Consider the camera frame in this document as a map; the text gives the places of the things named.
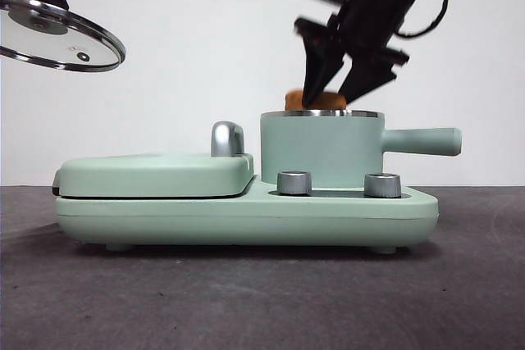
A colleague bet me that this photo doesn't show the brown potato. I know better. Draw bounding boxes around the brown potato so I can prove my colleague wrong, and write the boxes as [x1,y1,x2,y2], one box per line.
[285,88,349,111]

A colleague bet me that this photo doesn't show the glass pot lid green knob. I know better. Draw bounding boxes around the glass pot lid green knob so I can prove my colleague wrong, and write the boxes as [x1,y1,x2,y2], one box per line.
[0,0,127,73]

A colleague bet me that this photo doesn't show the silver control knob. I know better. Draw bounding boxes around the silver control knob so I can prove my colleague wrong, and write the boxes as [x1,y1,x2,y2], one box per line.
[363,172,402,198]
[276,170,313,195]

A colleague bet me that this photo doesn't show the mint green breakfast maker base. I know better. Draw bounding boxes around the mint green breakfast maker base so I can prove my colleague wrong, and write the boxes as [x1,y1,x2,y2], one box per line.
[54,175,439,255]

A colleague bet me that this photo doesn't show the mint green grill cover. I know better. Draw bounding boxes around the mint green grill cover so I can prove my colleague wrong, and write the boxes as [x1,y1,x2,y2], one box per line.
[52,152,255,199]

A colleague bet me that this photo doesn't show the mint green pot with handle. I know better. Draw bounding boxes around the mint green pot with handle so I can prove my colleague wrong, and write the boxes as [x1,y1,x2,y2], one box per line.
[259,108,463,187]

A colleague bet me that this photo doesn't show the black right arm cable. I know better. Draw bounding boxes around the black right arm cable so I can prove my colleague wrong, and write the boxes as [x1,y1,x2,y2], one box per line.
[393,0,450,39]

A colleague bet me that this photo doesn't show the chrome grill cover handle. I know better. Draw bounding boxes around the chrome grill cover handle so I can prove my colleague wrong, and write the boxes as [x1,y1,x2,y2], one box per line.
[210,120,247,158]

